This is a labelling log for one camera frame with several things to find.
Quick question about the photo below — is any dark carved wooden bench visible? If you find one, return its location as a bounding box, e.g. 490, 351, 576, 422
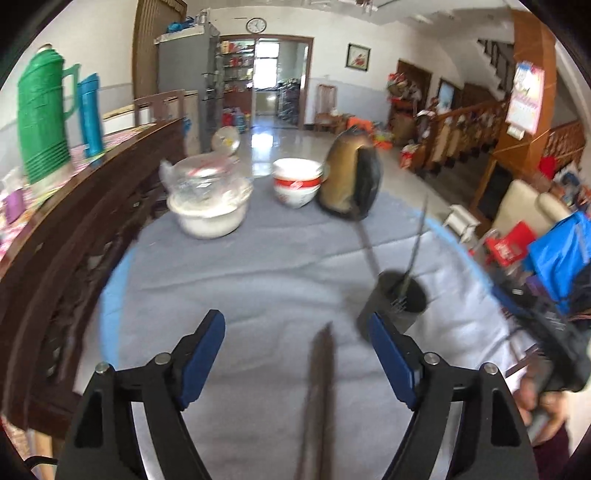
0, 117, 188, 435

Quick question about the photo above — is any green thermos jug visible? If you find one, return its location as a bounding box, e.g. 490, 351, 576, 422
17, 44, 80, 185

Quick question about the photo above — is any white bowl with red pattern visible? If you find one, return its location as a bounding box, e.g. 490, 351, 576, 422
273, 175, 322, 209
272, 158, 324, 185

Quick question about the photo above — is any framed wall picture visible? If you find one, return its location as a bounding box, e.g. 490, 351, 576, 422
346, 44, 371, 71

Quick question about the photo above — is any wall calendar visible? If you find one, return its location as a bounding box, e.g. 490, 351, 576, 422
505, 62, 546, 134

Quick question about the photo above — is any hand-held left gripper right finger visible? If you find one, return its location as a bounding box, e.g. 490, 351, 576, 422
368, 312, 541, 480

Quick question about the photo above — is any dark wooden chopstick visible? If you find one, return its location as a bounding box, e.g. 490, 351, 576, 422
293, 322, 335, 480
353, 220, 384, 280
401, 194, 430, 301

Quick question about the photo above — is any wooden stair railing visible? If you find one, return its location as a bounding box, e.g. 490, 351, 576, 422
416, 99, 513, 171

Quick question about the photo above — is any small white stool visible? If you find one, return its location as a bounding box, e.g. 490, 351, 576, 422
445, 205, 481, 243

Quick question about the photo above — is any blue thermos flask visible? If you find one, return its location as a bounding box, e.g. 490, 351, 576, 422
76, 73, 106, 160

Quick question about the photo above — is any blue plastic bag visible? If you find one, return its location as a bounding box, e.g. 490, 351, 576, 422
529, 212, 591, 301

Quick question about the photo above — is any clear plastic bag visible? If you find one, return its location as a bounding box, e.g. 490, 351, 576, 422
159, 155, 252, 217

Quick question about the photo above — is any wooden chair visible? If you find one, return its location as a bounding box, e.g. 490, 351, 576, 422
316, 84, 345, 132

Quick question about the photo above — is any grey table cloth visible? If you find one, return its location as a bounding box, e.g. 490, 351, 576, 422
99, 175, 532, 480

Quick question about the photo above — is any dark grey utensil holder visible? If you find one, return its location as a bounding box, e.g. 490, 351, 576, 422
358, 270, 429, 340

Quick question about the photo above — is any purple cup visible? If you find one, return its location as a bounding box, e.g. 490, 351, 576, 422
4, 189, 25, 219

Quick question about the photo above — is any cream armchair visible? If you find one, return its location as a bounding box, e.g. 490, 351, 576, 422
492, 180, 573, 236

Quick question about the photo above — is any red box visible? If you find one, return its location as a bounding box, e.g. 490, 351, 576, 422
489, 222, 536, 266

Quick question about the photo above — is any bronze and black kettle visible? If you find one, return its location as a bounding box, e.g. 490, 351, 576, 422
316, 127, 384, 221

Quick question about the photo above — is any person's right hand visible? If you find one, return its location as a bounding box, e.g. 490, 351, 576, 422
514, 369, 571, 445

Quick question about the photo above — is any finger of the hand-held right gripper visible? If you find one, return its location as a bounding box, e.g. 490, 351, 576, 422
485, 272, 546, 333

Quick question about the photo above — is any grey refrigerator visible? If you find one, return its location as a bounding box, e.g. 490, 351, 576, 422
157, 23, 222, 153

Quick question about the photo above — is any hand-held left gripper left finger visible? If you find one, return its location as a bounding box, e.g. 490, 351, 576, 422
58, 309, 227, 480

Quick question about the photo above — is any white plastic basin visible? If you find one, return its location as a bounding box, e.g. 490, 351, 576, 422
167, 180, 254, 239

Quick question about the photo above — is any person's right forearm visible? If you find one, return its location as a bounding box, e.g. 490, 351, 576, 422
531, 418, 580, 464

